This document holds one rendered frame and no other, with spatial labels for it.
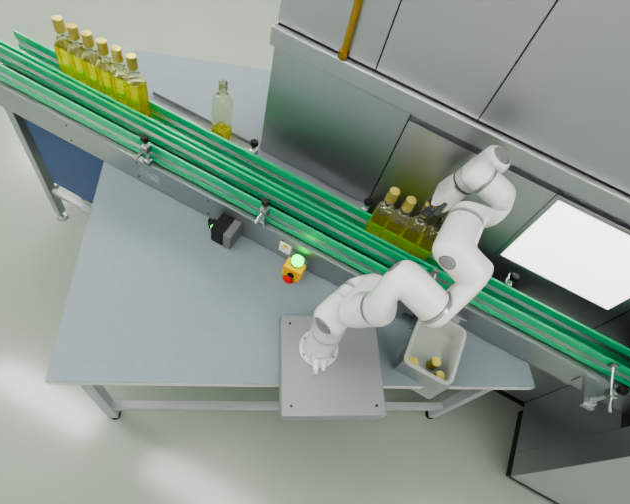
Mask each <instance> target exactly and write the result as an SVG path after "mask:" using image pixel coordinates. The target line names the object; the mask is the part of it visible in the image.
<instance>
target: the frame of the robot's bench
mask: <svg viewBox="0 0 630 504"><path fill-rule="evenodd" d="M80 386H81V387H82V388H83V390H84V391H85V392H86V393H87V394H88V395H89V396H90V397H91V399H92V400H93V401H94V402H95V403H96V404H97V405H98V406H99V408H100V409H101V410H102V411H103V412H104V413H105V414H106V415H107V416H108V418H111V419H113V420H117V419H119V418H120V416H121V412H120V410H279V401H123V400H113V398H112V397H111V396H110V394H109V393H108V392H107V390H106V389H105V388H104V386H103V385H80ZM490 391H492V390H483V389H464V390H462V391H460V392H459V393H457V394H455V395H453V396H451V397H449V398H448V399H446V400H444V401H442V402H385V406H386V411H426V412H425V415H426V417H427V418H428V419H432V418H436V417H438V416H440V415H442V414H444V413H446V412H448V411H451V410H453V409H455V408H457V407H459V406H461V405H463V404H465V403H467V402H469V401H471V400H473V399H475V398H477V397H480V396H482V395H484V394H486V393H488V392H490Z"/></svg>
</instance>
